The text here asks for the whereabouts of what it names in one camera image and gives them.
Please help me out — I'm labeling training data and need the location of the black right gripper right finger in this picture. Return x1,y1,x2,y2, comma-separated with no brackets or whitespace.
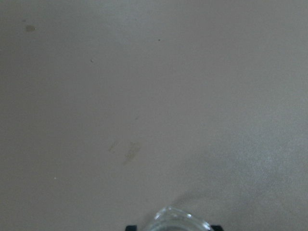
211,225,223,231

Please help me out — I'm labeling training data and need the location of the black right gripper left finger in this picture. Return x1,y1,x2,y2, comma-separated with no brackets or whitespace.
126,225,137,231

